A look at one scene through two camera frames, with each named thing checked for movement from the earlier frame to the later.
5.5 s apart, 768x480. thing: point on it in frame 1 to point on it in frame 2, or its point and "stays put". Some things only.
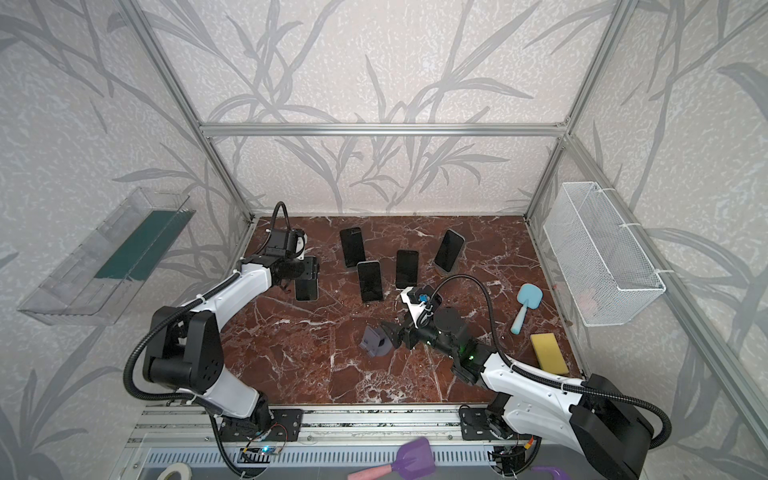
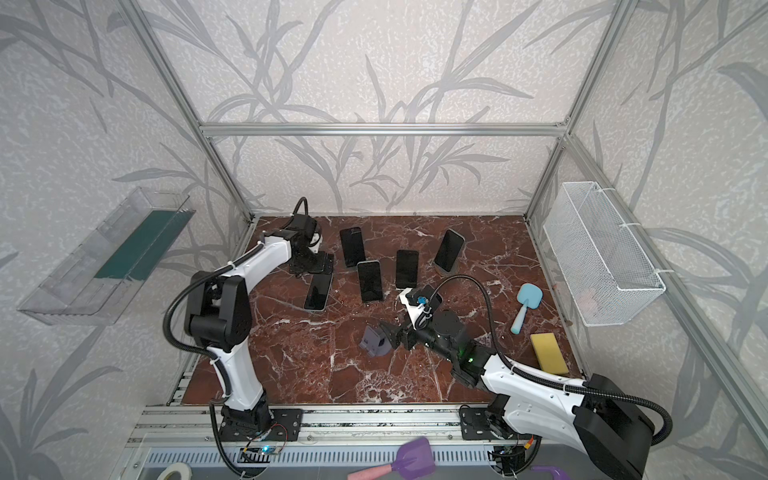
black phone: x=449 y=250 stays put
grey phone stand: x=375 y=342 stays put
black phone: x=306 y=290 to x=316 y=296
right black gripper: x=408 y=330 stays put
